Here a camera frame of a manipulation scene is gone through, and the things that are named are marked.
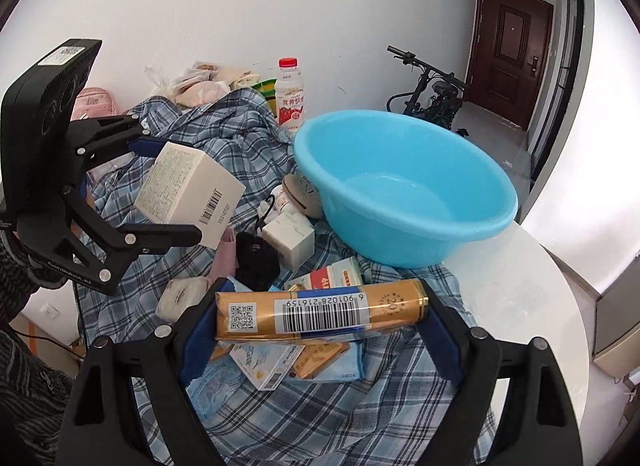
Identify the white cabinet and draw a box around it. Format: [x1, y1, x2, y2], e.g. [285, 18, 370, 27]
[592, 291, 640, 378]

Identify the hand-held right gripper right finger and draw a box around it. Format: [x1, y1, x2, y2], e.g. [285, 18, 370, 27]
[419, 278, 586, 466]

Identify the light blue lacy pack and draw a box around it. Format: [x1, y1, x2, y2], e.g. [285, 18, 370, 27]
[192, 351, 251, 418]

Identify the person's left forearm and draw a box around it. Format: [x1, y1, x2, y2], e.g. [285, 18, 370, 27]
[0, 232, 40, 319]

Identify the white round packet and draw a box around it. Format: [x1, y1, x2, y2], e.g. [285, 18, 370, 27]
[156, 276, 211, 323]

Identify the brown door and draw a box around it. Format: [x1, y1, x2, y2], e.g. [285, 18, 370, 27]
[467, 0, 556, 131]

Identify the green packet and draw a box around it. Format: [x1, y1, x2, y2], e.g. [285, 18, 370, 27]
[255, 78, 279, 119]

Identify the blue plaid shirt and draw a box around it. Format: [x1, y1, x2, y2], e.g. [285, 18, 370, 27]
[75, 88, 501, 466]

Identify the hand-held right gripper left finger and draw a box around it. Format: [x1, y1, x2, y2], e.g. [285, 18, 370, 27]
[60, 276, 241, 466]

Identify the milk drink bottle red cap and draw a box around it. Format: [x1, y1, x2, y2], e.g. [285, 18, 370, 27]
[274, 58, 306, 129]

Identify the black framed glass door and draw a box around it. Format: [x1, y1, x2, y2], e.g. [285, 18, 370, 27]
[527, 0, 587, 181]

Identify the black bicycle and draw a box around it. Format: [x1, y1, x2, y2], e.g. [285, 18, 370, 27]
[386, 44, 468, 131]

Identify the red and white cigarette pack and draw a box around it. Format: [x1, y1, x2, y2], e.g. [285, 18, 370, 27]
[285, 256, 366, 291]

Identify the pink bag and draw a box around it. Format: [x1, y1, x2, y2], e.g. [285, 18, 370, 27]
[70, 87, 118, 121]

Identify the cream box with barcode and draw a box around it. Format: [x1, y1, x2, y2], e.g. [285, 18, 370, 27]
[134, 142, 247, 251]

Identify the small white box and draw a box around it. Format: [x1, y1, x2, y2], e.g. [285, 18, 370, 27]
[261, 213, 316, 269]

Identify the black cable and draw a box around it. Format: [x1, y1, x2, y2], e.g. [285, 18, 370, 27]
[9, 283, 87, 362]

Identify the plastic bag of snacks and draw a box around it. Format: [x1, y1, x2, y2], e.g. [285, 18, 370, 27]
[145, 62, 261, 107]

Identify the pink case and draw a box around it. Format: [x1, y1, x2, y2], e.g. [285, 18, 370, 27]
[215, 228, 239, 281]

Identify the blue plastic basin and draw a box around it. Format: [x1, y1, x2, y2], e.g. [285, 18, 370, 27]
[293, 110, 519, 269]

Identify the person's dark knit clothing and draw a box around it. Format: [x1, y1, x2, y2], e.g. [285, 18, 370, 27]
[0, 326, 81, 466]

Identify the black fuzzy pouch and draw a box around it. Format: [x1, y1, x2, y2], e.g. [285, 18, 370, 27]
[235, 232, 281, 291]

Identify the blue tissue packet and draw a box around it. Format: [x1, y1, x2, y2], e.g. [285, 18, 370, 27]
[290, 341, 351, 380]

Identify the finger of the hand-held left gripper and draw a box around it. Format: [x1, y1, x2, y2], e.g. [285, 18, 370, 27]
[65, 113, 169, 173]
[24, 190, 204, 283]

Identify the white plush keychain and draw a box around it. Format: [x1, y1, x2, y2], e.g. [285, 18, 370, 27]
[257, 186, 296, 227]

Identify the gold cigarette carton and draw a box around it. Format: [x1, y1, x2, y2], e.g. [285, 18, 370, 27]
[215, 280, 431, 343]

